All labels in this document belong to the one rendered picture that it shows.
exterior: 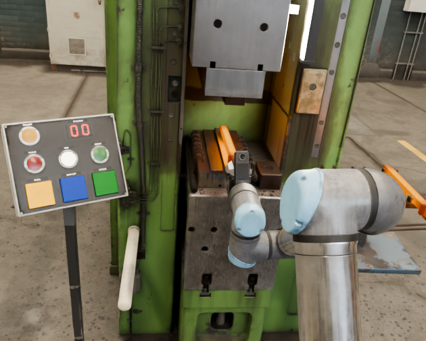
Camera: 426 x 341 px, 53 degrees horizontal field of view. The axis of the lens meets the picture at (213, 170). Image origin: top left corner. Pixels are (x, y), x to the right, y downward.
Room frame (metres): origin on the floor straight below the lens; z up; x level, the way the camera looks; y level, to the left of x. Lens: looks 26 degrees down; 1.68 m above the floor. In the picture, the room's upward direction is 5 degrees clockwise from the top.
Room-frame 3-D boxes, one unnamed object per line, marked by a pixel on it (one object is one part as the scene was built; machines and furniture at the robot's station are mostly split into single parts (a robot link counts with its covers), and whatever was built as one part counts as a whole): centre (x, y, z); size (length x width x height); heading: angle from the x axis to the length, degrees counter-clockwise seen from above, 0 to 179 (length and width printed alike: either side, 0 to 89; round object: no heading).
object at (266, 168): (1.50, -0.22, 0.95); 0.12 x 0.08 x 0.06; 8
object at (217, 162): (1.63, -0.02, 0.96); 0.42 x 0.20 x 0.09; 8
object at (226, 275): (1.65, -0.07, 0.69); 0.56 x 0.38 x 0.45; 8
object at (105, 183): (1.21, 0.35, 1.01); 0.07 x 0.05 x 0.07; 123
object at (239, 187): (1.18, -0.11, 1.02); 0.10 x 0.05 x 0.09; 97
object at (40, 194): (1.10, 0.51, 1.01); 0.07 x 0.05 x 0.07; 123
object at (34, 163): (1.14, 0.54, 1.09); 0.05 x 0.03 x 0.04; 98
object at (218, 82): (1.63, -0.02, 1.32); 0.42 x 0.20 x 0.10; 8
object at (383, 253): (1.36, -0.56, 0.75); 0.40 x 0.30 x 0.02; 96
